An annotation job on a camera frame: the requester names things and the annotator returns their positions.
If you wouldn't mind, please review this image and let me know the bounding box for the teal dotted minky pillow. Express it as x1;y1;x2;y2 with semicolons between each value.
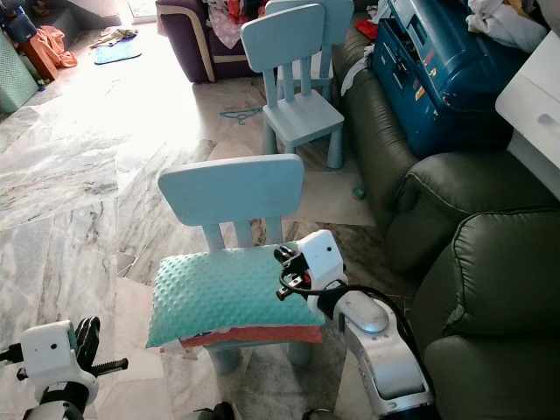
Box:
146;243;325;349

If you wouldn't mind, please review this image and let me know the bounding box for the green leather sofa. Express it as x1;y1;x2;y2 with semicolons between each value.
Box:
332;26;560;420

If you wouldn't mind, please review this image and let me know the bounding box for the light blue plastic child chair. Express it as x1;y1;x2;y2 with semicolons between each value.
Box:
157;155;305;373
264;0;353;97
241;4;345;170

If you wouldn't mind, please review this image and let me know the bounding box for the blue clothes hanger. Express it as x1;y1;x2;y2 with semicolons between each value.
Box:
220;105;265;126

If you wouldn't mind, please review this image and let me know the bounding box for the white cloth strip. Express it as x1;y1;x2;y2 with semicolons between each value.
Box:
341;44;375;95

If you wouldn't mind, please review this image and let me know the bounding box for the blue hard-shell suitcase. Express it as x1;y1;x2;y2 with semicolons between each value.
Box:
372;0;535;158

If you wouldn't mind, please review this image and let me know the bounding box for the purple armchair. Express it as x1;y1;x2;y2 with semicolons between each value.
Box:
156;0;268;85

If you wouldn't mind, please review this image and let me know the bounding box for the pink white clothes pile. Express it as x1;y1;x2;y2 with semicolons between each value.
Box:
206;0;268;49

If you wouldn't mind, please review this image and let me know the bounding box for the red cloth item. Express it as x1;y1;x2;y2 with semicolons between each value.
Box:
354;17;379;40

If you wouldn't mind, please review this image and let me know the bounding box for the blue floor mat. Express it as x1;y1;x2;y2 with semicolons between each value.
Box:
92;39;141;67

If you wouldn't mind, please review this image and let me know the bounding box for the mint green laundry basket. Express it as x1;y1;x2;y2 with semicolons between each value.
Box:
0;31;40;115

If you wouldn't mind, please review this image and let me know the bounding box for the brown garment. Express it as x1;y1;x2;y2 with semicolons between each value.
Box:
89;29;138;49

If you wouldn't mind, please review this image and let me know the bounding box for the orange cloth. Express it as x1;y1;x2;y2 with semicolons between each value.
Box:
22;26;78;81

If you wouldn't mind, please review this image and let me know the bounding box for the white cloth bundle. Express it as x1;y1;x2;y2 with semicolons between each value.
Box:
465;0;548;53

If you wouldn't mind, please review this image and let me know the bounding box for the dark blue cloth bundle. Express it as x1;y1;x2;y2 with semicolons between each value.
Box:
0;0;36;45

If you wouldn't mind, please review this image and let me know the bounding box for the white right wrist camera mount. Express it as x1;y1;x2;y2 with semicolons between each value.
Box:
302;230;348;294

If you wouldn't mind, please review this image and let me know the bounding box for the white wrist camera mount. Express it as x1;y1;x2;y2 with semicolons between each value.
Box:
22;321;84;390
302;230;348;294

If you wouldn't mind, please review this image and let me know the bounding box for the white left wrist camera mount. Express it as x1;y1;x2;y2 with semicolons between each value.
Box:
22;321;84;390

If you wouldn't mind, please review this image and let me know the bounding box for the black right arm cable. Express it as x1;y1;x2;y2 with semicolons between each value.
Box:
276;271;419;351

